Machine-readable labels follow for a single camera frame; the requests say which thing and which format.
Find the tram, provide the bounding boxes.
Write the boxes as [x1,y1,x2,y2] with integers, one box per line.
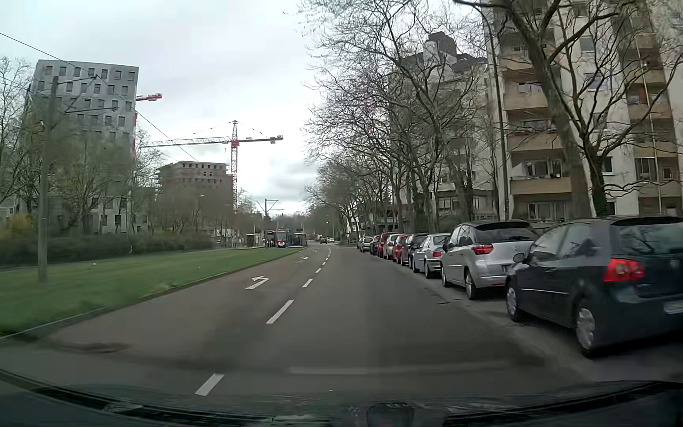
[266,229,308,249]

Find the distant catenary pole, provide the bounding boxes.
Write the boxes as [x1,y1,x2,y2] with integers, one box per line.
[257,198,280,247]

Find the grey asphalt road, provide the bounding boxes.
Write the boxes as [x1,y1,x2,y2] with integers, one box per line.
[0,240,683,399]

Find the row of bare trees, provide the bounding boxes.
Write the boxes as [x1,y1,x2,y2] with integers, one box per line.
[301,0,683,235]

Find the road markings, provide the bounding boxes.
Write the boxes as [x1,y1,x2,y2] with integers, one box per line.
[194,242,342,397]

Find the red and white tower crane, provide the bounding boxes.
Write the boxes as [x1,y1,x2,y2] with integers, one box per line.
[139,120,285,214]

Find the grey apartment building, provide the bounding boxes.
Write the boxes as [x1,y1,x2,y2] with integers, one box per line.
[404,31,496,229]

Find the brown building under construction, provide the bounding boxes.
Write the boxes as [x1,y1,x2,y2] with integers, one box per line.
[155,160,236,238]

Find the car's own bonnet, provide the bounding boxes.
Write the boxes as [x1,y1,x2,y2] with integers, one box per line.
[0,355,683,427]

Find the long hedge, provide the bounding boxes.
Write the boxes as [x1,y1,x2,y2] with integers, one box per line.
[0,231,218,270]

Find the grey tall office building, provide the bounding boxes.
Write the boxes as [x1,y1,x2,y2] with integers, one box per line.
[18,59,141,235]

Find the row of parked cars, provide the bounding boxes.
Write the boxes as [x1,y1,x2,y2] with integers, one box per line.
[356,216,683,358]

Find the grass tram track strip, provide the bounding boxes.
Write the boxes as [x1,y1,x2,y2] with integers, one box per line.
[0,246,307,348]

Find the grey catenary pole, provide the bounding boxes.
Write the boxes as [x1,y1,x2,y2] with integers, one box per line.
[36,75,99,283]

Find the trees beside tram track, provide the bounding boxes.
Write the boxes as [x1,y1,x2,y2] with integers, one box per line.
[0,24,167,241]

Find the beige apartment building with balconies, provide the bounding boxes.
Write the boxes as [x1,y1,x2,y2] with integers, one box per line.
[487,0,683,226]

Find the overhead wires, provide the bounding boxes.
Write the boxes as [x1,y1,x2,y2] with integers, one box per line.
[0,17,283,164]

